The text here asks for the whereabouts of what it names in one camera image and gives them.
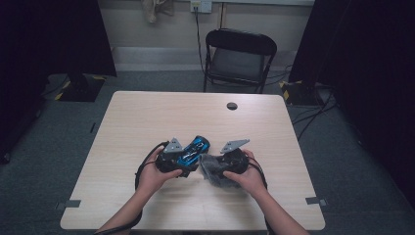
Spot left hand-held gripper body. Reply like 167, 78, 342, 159
155, 137, 184, 174

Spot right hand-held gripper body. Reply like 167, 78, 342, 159
219, 138, 252, 176

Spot blue toy car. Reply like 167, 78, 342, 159
175, 134, 211, 171

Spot grey knitted cloth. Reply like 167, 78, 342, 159
198, 153, 243, 190

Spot person's left hand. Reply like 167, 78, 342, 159
136, 147, 184, 198

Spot person's right hand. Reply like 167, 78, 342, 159
222, 149, 267, 198

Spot grey tape strip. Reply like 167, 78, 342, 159
304, 196, 329, 207
55, 199, 82, 212

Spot black stand base yellow tape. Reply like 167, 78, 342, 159
54, 72, 108, 103
278, 79, 325, 107

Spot black folding chair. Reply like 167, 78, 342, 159
203, 27, 278, 95

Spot beige hanging cloth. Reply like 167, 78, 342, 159
140, 0, 176, 24

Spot black curtain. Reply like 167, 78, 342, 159
0, 0, 118, 165
288, 0, 415, 211

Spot right hand-held gripper cable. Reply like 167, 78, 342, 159
247, 156, 278, 235

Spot black floor cables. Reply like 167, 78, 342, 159
291, 87, 339, 142

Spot black wall socket cable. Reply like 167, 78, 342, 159
194, 7, 207, 74

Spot white wall socket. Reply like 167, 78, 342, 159
190, 0, 213, 15

